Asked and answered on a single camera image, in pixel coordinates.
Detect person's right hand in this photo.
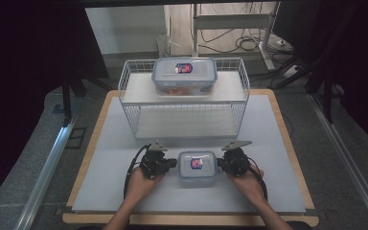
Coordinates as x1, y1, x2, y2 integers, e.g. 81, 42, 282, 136
227, 164, 265, 206

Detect aluminium floor rail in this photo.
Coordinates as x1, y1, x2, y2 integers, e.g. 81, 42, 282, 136
309, 94, 368, 230
13, 117, 79, 230

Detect large clear plastic food container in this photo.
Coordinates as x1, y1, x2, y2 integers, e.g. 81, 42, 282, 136
151, 57, 219, 97

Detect small clear plastic food container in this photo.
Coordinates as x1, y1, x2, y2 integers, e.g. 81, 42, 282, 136
176, 150, 219, 189

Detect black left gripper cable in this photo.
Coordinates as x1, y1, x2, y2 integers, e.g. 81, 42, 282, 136
123, 144, 152, 199

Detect white metal desk frame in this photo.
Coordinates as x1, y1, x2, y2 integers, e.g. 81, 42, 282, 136
191, 1, 278, 72

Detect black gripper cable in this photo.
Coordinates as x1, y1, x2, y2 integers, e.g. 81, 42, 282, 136
123, 144, 152, 199
246, 155, 268, 201

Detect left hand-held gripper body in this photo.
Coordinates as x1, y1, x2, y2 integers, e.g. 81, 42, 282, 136
139, 141, 171, 179

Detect white cabinet panel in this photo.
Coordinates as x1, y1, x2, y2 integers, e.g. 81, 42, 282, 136
85, 5, 171, 56

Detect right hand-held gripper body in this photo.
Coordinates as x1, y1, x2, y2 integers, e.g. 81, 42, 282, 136
220, 140, 253, 177

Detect person's left hand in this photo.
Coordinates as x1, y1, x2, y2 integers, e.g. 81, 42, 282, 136
125, 166, 167, 205

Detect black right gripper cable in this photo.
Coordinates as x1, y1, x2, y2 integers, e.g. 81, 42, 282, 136
246, 155, 268, 201

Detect black metal stand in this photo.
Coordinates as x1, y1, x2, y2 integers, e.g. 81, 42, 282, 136
269, 56, 344, 125

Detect black tripod stand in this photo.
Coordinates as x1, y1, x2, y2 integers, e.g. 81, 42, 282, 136
59, 71, 111, 127

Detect black floor cables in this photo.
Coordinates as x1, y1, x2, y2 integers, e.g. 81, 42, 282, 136
200, 28, 293, 56

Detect white power strip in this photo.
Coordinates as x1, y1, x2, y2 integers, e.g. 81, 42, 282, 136
282, 64, 301, 80

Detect white wire rack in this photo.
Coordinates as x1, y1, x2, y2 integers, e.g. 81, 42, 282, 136
117, 57, 251, 142

